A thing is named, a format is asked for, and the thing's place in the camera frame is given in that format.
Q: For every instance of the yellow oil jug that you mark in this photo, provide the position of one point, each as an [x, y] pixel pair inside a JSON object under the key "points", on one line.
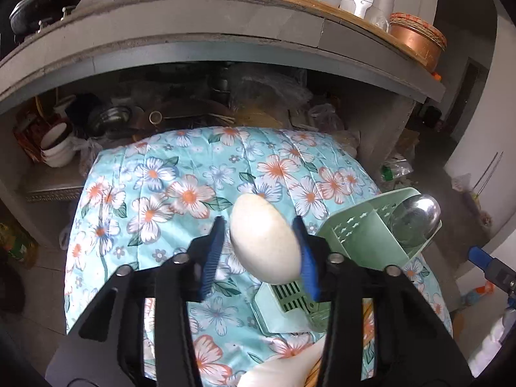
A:
{"points": [[18, 246]]}

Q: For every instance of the clear plastic bag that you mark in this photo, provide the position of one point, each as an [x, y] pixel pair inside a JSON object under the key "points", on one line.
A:
{"points": [[274, 88]]}

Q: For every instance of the small brown cup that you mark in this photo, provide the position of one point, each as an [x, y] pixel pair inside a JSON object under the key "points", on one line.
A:
{"points": [[156, 117]]}

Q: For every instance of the cardboard box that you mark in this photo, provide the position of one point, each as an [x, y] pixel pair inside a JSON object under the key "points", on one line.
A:
{"points": [[411, 141]]}

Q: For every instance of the black wok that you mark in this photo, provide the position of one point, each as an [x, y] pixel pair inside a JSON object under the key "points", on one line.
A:
{"points": [[48, 4]]}

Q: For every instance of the floral blanket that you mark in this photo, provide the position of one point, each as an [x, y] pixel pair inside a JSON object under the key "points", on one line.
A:
{"points": [[169, 193]]}

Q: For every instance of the thin metal rods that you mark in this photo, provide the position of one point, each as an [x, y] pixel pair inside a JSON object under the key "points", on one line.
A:
{"points": [[487, 173]]}

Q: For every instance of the steel bowl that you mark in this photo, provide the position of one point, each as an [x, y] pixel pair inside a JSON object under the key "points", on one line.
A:
{"points": [[111, 119]]}

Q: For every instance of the clear glass cup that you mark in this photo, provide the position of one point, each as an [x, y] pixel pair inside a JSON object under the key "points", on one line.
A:
{"points": [[379, 22]]}

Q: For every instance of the large metal spoon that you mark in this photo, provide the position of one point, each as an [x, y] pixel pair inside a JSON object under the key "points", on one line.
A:
{"points": [[419, 211]]}

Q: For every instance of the white scalloped spoon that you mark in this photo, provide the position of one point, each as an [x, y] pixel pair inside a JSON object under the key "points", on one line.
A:
{"points": [[278, 371]]}

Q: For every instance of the green plastic utensil holder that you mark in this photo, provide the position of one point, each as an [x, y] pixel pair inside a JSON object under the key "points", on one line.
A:
{"points": [[354, 225]]}

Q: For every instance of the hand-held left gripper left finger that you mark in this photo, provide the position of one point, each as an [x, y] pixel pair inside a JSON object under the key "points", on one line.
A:
{"points": [[211, 256]]}

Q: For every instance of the green label plastic bag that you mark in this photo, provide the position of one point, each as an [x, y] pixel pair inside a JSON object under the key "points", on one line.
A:
{"points": [[397, 169]]}

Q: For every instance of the white plastic rice ladle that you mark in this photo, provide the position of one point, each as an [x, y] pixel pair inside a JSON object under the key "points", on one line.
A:
{"points": [[262, 238]]}

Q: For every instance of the colourful printed carton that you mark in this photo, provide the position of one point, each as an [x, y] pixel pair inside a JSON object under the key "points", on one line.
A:
{"points": [[481, 290]]}

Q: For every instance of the purple broom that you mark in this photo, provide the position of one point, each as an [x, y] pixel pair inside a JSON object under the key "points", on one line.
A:
{"points": [[477, 209]]}

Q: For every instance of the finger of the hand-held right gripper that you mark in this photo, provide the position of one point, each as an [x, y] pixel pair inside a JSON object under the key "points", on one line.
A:
{"points": [[479, 254]]}

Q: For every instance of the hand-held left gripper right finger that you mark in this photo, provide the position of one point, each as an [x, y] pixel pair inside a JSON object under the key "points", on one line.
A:
{"points": [[306, 262]]}

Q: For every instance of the copper basin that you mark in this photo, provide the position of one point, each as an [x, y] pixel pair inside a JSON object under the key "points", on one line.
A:
{"points": [[415, 42]]}

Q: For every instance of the black bin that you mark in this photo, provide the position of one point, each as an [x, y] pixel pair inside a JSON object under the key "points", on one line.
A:
{"points": [[433, 115]]}

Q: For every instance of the stack of white bowls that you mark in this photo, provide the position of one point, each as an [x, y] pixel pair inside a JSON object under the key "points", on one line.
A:
{"points": [[58, 149]]}

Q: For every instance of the wooden counter board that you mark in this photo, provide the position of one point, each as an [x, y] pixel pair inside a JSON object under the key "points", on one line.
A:
{"points": [[346, 14]]}

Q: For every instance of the cream fuzzy cloth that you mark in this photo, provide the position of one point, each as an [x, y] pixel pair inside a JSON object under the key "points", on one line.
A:
{"points": [[494, 342]]}

